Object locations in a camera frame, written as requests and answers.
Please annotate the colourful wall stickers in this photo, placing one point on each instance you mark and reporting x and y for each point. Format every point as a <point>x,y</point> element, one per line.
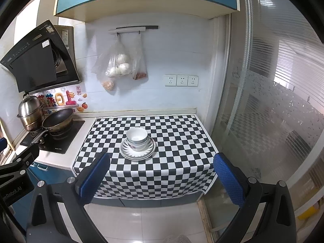
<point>59,98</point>

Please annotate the black and white checkered cloth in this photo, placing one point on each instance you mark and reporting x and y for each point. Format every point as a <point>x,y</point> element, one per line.
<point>177,144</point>

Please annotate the plastic bag of white buns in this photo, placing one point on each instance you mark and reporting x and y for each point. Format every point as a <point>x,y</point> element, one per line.
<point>119,67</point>

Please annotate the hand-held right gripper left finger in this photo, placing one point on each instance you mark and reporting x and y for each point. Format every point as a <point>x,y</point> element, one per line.
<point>93,179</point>

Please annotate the black range hood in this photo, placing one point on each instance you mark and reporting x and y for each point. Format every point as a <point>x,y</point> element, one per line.
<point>33,60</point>

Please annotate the black frying pan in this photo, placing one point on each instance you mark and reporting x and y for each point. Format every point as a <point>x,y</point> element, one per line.
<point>58,120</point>

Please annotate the white wall socket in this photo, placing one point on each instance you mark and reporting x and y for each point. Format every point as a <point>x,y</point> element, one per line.
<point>170,80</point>
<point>193,81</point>
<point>182,80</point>

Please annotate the large plain white plate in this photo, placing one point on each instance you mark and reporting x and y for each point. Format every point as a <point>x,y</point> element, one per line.
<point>136,159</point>

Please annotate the plastic bag of red food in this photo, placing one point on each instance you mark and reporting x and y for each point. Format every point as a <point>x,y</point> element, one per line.
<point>139,74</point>

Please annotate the white plate with dark stripes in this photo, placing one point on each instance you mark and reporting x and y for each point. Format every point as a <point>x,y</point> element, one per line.
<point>149,145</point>

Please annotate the white wall hook rail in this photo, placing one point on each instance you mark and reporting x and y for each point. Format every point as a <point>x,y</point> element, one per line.
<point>131,29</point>

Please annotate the black gas stove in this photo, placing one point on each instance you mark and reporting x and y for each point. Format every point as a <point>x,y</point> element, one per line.
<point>63,144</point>

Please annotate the white bowl with red flowers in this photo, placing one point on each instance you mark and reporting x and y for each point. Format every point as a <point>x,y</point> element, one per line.
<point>134,146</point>

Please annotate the yellow plastic item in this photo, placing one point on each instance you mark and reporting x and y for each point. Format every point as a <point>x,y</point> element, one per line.
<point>307,214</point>

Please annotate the frosted glass sliding door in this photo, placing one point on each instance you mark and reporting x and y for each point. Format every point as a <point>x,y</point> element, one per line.
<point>265,106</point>

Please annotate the plastic bag of orange food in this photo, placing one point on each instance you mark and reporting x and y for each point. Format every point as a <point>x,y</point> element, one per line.
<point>108,84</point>

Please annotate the steel steamer pot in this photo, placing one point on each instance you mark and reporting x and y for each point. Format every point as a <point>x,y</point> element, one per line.
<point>30,111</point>

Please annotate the plain white bowl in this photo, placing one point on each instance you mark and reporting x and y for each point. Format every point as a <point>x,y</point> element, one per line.
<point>136,134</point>

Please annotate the blue wall cabinet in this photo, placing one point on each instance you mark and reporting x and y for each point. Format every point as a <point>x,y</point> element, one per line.
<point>126,0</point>

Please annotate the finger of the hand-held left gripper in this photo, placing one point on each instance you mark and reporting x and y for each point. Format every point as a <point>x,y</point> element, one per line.
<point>25,155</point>
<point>2,144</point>

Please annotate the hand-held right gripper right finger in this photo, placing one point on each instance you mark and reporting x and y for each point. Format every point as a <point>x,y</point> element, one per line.
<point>227,179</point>

